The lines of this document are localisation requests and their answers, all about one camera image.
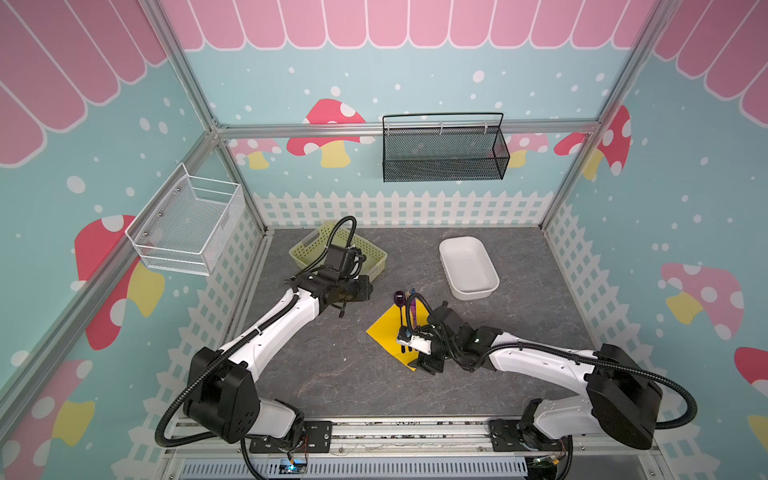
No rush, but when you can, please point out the dark purple spoon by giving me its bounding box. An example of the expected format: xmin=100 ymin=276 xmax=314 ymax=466
xmin=394 ymin=291 xmax=407 ymax=328

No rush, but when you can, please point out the yellow paper napkin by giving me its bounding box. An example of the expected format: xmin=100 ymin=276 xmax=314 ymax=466
xmin=366 ymin=305 xmax=418 ymax=371

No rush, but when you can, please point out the white plastic bin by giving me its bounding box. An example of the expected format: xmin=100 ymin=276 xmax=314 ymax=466
xmin=439 ymin=236 xmax=500 ymax=301

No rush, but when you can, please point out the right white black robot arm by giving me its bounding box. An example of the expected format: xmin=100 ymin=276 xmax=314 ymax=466
xmin=398 ymin=305 xmax=662 ymax=451

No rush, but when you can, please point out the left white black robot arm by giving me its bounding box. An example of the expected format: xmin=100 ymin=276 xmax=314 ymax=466
xmin=182 ymin=274 xmax=373 ymax=443

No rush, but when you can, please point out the green plastic basket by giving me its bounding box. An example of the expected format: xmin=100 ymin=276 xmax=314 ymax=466
xmin=289 ymin=221 xmax=388 ymax=281

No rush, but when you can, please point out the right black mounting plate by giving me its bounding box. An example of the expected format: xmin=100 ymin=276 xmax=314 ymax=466
xmin=488 ymin=418 xmax=571 ymax=453

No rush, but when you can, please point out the black mounting plate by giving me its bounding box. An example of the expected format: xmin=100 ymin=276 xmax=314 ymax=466
xmin=249 ymin=421 xmax=333 ymax=455
xmin=488 ymin=418 xmax=571 ymax=453

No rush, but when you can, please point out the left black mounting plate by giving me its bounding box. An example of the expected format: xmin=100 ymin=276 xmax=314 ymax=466
xmin=249 ymin=421 xmax=333 ymax=455

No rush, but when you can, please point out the green circuit board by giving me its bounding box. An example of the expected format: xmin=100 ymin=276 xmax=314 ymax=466
xmin=278 ymin=458 xmax=308 ymax=475

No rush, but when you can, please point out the right black corrugated cable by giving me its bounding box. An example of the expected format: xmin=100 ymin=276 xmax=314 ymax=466
xmin=404 ymin=292 xmax=699 ymax=430

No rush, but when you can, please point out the black corrugated cable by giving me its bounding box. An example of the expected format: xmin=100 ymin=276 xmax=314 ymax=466
xmin=404 ymin=292 xmax=699 ymax=430
xmin=154 ymin=215 xmax=359 ymax=449

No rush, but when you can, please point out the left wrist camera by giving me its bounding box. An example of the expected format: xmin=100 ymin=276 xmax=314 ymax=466
xmin=323 ymin=245 xmax=367 ymax=280

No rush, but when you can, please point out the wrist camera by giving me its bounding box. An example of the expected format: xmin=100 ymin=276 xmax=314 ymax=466
xmin=396 ymin=334 xmax=432 ymax=355
xmin=323 ymin=245 xmax=367 ymax=280

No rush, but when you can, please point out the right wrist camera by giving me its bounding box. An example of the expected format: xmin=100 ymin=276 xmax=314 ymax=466
xmin=396 ymin=334 xmax=432 ymax=355

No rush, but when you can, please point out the left black corrugated cable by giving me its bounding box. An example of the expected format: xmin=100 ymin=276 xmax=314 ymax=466
xmin=154 ymin=215 xmax=359 ymax=449

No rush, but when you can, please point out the white wire mesh basket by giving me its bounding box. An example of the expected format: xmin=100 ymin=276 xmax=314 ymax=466
xmin=125 ymin=164 xmax=246 ymax=276

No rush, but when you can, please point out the black wire mesh basket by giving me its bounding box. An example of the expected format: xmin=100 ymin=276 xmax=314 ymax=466
xmin=381 ymin=112 xmax=511 ymax=183

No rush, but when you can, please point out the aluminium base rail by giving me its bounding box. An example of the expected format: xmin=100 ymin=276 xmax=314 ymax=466
xmin=155 ymin=416 xmax=673 ymax=479

